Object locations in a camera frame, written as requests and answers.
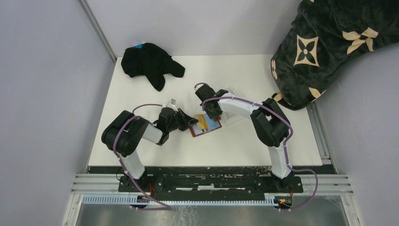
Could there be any clear acrylic card box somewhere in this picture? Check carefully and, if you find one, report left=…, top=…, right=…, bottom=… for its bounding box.
left=219, top=87, right=246, bottom=126

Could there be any gold credit card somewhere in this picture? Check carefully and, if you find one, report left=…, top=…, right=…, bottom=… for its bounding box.
left=194, top=114, right=208, bottom=130

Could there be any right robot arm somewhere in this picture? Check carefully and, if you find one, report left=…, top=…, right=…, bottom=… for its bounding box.
left=194, top=82, right=293, bottom=192

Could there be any aluminium rail frame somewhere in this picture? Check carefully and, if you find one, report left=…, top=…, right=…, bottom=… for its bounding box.
left=62, top=104, right=361, bottom=226

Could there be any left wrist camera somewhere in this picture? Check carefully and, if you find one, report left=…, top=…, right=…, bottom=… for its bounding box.
left=166, top=98, right=178, bottom=111

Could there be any black patterned blanket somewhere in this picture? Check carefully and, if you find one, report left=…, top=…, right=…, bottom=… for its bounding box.
left=271, top=0, right=399, bottom=110

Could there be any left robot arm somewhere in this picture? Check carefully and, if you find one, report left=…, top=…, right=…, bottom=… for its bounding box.
left=101, top=107, right=199, bottom=192

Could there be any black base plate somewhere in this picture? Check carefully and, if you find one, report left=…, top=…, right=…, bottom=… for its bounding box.
left=76, top=166, right=341, bottom=203

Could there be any brown leather card holder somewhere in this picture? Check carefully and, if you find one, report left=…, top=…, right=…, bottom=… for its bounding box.
left=190, top=114, right=222, bottom=137

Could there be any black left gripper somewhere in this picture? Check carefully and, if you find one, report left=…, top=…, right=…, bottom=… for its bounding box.
left=167, top=108, right=199, bottom=132

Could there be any black cloth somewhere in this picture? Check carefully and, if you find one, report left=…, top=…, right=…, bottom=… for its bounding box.
left=121, top=43, right=185, bottom=91

